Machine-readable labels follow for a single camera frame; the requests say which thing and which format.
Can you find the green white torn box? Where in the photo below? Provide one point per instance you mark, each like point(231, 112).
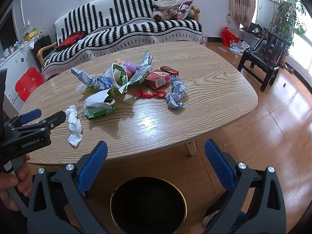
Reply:
point(98, 105)

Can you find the red bag on floor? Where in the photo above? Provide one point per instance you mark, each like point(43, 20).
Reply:
point(229, 36)

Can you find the television screen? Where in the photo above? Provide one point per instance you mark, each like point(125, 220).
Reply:
point(7, 32)

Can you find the red cigarette pack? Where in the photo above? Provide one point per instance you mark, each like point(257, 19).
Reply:
point(157, 78)

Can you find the green white snack wrapper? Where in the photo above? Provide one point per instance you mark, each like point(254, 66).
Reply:
point(118, 77)

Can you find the potted green plant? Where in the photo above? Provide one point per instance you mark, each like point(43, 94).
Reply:
point(286, 20)

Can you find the clear plastic wrap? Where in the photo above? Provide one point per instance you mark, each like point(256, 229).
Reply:
point(81, 88)

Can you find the person's left hand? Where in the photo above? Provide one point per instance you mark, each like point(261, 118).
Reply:
point(24, 184)

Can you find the red ribbon scrap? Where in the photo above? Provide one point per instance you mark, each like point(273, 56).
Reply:
point(161, 94)

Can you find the papers on floor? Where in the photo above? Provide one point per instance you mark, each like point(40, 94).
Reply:
point(239, 47)

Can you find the small dark red box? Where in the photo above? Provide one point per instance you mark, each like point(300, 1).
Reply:
point(169, 70)

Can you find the purple bear toy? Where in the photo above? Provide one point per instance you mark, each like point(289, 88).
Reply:
point(128, 66)

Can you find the pile of clothes on sofa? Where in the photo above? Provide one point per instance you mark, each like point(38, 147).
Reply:
point(165, 9)

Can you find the black white striped sofa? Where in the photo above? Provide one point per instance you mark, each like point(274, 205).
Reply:
point(111, 26)

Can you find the black round trash bin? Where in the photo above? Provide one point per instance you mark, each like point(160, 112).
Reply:
point(147, 204)

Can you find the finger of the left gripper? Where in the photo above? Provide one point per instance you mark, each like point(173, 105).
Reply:
point(47, 124)
point(20, 120)

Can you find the yellow box on cabinet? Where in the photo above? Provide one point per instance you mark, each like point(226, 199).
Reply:
point(29, 36)

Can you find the white tissue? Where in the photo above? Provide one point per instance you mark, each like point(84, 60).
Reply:
point(74, 126)

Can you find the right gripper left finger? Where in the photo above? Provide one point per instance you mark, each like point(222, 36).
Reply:
point(56, 203)

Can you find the black wooden chair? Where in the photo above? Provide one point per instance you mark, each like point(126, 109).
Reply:
point(266, 55)

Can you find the patterned brown curtain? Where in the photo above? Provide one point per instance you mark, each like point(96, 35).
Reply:
point(243, 11)

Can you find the red pig plastic stool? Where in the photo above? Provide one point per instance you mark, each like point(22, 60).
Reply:
point(28, 82)

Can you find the pink cartoon pillow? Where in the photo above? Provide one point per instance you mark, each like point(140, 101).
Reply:
point(184, 9)

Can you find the wooden oval coffee table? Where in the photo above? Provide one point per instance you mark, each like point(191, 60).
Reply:
point(217, 95)

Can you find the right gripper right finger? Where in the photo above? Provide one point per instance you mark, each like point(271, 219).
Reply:
point(253, 201)

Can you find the red garment on sofa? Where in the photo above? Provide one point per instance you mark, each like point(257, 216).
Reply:
point(70, 41)

